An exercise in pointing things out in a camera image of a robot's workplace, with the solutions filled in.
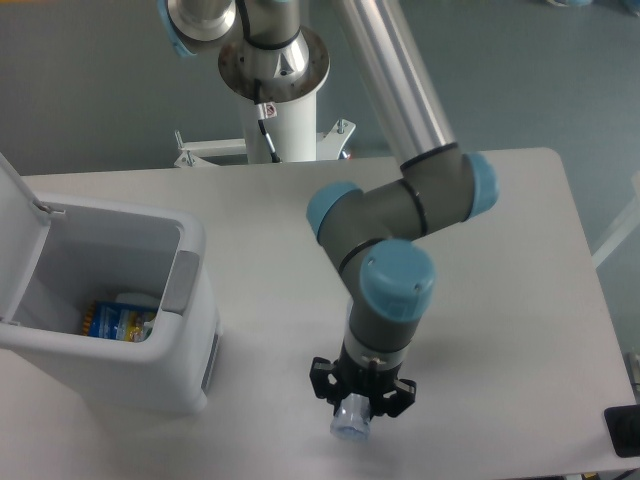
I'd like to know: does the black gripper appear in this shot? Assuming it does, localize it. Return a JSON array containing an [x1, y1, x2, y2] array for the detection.
[[309, 345, 417, 418]]

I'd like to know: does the clear plastic water bottle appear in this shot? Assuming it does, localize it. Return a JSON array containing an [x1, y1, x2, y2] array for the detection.
[[330, 393, 371, 442]]

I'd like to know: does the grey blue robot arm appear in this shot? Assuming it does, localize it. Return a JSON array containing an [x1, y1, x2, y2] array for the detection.
[[157, 1, 499, 429]]

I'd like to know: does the white plastic trash can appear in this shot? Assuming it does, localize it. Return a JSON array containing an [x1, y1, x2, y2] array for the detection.
[[1, 162, 220, 414]]

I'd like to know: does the blue yellow snack packet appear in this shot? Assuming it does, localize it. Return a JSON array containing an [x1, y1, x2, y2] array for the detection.
[[80, 301, 157, 343]]

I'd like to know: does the black device at table edge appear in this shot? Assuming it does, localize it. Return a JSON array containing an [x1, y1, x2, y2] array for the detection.
[[604, 404, 639, 458]]

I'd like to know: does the black cable on pedestal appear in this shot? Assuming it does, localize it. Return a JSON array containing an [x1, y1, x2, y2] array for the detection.
[[252, 78, 282, 164]]

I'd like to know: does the white frame at right edge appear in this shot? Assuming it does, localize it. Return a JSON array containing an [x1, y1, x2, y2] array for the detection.
[[592, 172, 639, 269]]

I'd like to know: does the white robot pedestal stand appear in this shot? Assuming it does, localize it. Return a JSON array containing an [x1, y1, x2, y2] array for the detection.
[[174, 26, 356, 168]]

